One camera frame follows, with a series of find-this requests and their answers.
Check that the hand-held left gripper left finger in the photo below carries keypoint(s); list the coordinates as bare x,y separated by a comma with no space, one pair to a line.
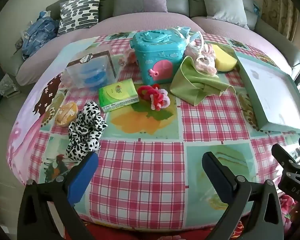
82,177

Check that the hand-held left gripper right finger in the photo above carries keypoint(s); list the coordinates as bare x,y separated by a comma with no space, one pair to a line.
215,177

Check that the black and white spotted scrunchie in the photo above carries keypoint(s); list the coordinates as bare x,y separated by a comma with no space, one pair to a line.
87,125

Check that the teal tray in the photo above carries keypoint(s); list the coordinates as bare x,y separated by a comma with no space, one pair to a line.
272,92

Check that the green tissue packet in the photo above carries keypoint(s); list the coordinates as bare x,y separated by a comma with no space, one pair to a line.
117,93

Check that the green cloth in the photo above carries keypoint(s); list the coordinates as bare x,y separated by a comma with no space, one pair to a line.
187,80

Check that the pink knitted baby shoe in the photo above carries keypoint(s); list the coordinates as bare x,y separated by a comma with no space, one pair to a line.
205,65
197,48

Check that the yellow sponge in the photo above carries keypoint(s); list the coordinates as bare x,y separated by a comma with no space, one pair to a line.
225,60

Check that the teal toy box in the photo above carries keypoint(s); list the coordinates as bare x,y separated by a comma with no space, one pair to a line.
150,52

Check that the orange satin scrunchie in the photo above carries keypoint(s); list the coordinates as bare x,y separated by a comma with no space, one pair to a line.
66,112

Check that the clear plastic box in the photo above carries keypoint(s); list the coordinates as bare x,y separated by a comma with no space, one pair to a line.
90,72

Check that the white paper bag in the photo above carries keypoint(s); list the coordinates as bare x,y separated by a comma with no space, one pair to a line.
6,86

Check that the patterned curtain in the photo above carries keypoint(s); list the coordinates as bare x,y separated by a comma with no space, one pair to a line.
277,10

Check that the teal cloth item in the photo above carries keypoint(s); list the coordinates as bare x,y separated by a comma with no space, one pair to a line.
256,10

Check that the blue clothes pile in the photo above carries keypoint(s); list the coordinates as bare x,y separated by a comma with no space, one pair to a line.
37,35

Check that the grey cushion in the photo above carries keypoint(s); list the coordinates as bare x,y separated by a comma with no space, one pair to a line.
225,5

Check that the black and white patterned cushion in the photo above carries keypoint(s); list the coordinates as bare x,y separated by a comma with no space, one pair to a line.
77,12

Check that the purple sofa cover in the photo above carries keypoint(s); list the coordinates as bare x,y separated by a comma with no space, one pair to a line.
145,23

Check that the grey sofa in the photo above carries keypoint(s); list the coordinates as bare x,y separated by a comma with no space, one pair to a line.
180,0

